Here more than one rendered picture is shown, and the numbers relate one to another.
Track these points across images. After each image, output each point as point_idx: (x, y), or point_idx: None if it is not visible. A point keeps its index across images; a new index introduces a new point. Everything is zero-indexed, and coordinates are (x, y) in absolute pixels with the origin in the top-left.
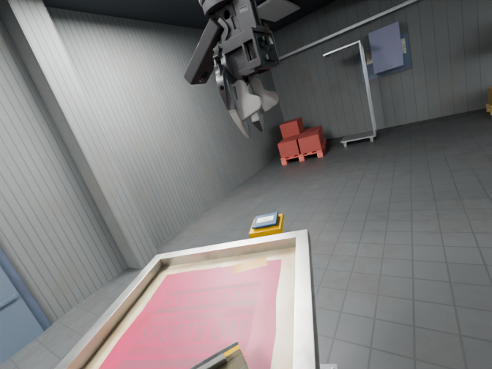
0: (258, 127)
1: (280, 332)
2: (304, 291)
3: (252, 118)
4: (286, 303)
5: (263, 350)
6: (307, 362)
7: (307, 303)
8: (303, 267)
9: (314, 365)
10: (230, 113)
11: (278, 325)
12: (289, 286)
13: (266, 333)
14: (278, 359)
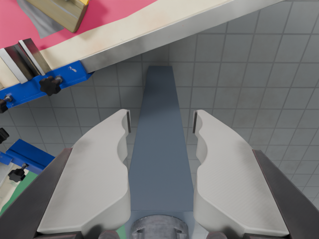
0: (193, 114)
1: (127, 22)
2: (162, 38)
3: (200, 118)
4: (158, 13)
5: (107, 14)
6: (102, 62)
7: (148, 45)
8: (196, 25)
9: (102, 67)
10: (78, 140)
11: (132, 16)
12: (180, 7)
13: (121, 7)
14: (106, 30)
